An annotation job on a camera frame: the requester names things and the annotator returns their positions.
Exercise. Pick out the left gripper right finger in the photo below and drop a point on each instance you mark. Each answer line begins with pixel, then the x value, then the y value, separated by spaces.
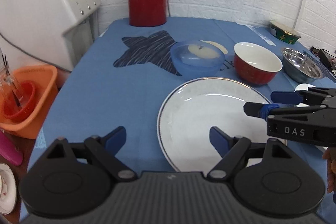
pixel 233 151

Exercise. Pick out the floral white plate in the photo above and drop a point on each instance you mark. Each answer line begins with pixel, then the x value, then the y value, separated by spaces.
pixel 8 190

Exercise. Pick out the person's right hand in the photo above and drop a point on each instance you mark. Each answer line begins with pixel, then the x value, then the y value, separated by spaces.
pixel 329 156

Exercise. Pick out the blue printed tablecloth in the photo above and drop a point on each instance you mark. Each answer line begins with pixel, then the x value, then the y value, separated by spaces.
pixel 98 97

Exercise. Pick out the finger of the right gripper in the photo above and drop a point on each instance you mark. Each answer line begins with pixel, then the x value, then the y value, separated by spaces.
pixel 258 110
pixel 286 97

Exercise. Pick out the orange plastic basin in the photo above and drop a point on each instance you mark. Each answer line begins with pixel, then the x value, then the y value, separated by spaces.
pixel 39 83

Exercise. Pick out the red and white ceramic bowl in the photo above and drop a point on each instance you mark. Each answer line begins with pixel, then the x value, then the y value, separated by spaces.
pixel 255 64

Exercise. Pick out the stainless steel bowl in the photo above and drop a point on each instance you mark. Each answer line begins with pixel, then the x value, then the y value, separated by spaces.
pixel 299 67

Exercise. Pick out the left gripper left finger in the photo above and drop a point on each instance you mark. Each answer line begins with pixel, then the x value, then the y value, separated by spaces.
pixel 103 152

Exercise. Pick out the white plate with blue rim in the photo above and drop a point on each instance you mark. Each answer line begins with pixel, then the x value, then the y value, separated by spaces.
pixel 189 111

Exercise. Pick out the pink plastic object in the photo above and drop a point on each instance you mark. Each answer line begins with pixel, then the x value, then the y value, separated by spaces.
pixel 10 151

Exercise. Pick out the translucent blue plastic bowl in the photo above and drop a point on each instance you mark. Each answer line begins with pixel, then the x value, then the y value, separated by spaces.
pixel 196 59

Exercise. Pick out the white countertop water dispenser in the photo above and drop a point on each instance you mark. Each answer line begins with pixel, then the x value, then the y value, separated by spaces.
pixel 56 32

